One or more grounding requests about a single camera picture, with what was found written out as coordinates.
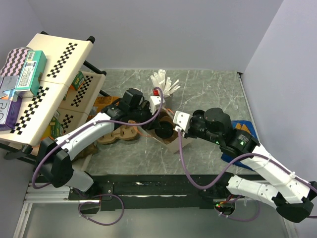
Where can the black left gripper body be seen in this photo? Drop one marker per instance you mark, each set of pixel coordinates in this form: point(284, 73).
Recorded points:
point(141, 114)

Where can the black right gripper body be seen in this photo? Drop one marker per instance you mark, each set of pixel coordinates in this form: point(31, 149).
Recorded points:
point(198, 129)

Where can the cardboard cup carrier tray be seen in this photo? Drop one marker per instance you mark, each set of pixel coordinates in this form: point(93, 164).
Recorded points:
point(124, 132)

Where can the black coffee cup lid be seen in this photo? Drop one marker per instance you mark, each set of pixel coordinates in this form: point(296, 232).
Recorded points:
point(164, 129)

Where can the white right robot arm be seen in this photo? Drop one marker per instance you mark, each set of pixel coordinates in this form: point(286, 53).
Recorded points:
point(290, 195)

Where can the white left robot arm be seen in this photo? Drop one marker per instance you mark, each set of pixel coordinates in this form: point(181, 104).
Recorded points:
point(54, 159)

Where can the orange snack bag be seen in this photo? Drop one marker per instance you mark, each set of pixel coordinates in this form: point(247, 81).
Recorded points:
point(102, 102)

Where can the green box middle shelf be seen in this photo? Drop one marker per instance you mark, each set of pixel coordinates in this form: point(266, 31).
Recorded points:
point(77, 81)

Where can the cream checkered shelf rack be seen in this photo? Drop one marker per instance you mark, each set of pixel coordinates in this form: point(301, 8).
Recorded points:
point(65, 58)

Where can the green orange box lower shelf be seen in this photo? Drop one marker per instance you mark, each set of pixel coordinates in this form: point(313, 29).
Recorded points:
point(53, 130)

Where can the teal cardboard box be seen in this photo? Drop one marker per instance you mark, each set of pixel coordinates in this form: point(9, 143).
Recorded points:
point(29, 79)

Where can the purple product box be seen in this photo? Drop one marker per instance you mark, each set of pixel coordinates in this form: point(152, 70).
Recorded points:
point(9, 111)

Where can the silver grey small box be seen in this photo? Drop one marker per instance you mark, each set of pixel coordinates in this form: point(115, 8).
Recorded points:
point(7, 88)

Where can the pink wavy patterned can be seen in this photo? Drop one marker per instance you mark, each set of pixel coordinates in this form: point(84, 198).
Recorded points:
point(14, 62)

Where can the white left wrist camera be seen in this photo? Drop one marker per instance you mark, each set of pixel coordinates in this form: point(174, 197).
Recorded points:
point(156, 101)

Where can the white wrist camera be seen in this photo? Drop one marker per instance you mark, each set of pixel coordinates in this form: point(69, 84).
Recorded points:
point(156, 101)
point(181, 121)

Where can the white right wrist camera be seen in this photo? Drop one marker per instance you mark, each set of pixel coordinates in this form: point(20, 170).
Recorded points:
point(181, 121)

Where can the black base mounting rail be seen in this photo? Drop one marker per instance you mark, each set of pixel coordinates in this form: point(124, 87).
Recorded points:
point(152, 191)

